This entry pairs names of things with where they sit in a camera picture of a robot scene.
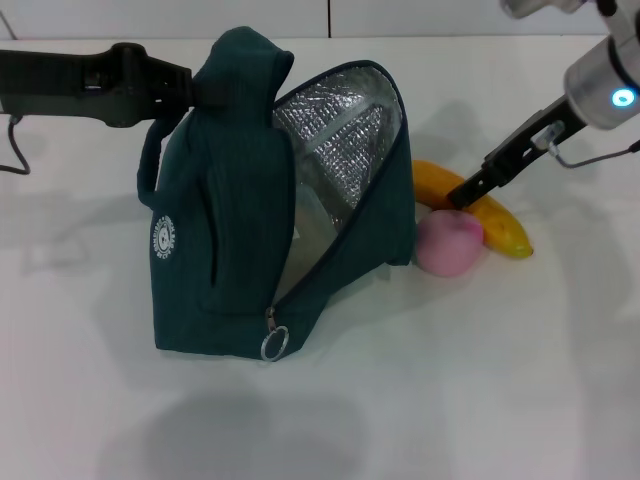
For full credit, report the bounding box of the pink peach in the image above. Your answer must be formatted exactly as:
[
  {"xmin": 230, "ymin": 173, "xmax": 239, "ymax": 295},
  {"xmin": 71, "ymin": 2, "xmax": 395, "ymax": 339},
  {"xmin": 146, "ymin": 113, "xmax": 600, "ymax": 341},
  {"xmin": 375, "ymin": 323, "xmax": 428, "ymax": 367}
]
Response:
[{"xmin": 416, "ymin": 209, "xmax": 485, "ymax": 278}]

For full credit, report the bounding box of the dark gripper cable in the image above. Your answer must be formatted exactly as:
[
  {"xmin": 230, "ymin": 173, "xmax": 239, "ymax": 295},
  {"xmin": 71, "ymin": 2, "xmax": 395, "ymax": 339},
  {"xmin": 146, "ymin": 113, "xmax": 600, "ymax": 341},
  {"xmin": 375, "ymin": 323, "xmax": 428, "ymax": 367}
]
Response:
[
  {"xmin": 532, "ymin": 124, "xmax": 640, "ymax": 170},
  {"xmin": 0, "ymin": 113, "xmax": 32, "ymax": 176}
]

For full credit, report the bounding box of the dark right gripper cable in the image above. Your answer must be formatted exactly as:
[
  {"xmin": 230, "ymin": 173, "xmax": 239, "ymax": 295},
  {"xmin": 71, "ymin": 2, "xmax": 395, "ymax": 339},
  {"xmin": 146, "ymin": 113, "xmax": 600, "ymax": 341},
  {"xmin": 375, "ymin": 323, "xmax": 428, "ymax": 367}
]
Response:
[{"xmin": 532, "ymin": 124, "xmax": 640, "ymax": 170}]

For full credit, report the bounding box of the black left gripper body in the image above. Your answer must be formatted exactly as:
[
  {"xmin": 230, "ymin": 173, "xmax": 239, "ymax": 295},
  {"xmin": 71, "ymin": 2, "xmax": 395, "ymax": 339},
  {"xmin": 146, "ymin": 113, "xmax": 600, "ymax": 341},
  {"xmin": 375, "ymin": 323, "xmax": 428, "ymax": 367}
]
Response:
[{"xmin": 0, "ymin": 42, "xmax": 196, "ymax": 129}]

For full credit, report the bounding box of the dark left gripper cable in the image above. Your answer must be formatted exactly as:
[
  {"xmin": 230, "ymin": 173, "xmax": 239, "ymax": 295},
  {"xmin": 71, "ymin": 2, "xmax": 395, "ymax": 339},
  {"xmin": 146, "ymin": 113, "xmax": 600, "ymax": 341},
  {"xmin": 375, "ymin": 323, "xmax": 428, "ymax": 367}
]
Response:
[{"xmin": 0, "ymin": 113, "xmax": 32, "ymax": 176}]

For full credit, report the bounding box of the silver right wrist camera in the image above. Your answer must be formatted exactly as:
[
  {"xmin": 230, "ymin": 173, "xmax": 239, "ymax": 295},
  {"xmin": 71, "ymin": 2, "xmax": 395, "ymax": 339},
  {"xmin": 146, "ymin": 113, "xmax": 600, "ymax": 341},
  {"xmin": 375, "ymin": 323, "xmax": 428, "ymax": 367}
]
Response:
[{"xmin": 499, "ymin": 0, "xmax": 589, "ymax": 21}]

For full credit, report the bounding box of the yellow banana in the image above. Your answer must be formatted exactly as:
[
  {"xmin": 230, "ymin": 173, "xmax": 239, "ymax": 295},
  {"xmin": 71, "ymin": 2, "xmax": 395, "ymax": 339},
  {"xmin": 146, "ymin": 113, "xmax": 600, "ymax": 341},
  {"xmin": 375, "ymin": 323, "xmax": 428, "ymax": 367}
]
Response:
[{"xmin": 412, "ymin": 159, "xmax": 534, "ymax": 261}]

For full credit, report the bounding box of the dark green lunch bag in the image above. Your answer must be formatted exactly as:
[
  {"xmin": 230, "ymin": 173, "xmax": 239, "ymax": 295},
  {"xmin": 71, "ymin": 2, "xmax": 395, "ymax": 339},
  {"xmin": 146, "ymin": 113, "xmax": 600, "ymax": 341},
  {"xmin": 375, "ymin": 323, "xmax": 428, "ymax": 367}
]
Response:
[{"xmin": 137, "ymin": 27, "xmax": 419, "ymax": 364}]

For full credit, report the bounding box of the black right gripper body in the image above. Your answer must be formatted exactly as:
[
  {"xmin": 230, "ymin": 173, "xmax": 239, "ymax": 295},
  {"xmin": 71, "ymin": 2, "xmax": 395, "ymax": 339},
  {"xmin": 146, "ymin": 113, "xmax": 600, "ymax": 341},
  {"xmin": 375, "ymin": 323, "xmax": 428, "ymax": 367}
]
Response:
[{"xmin": 481, "ymin": 93, "xmax": 582, "ymax": 189}]

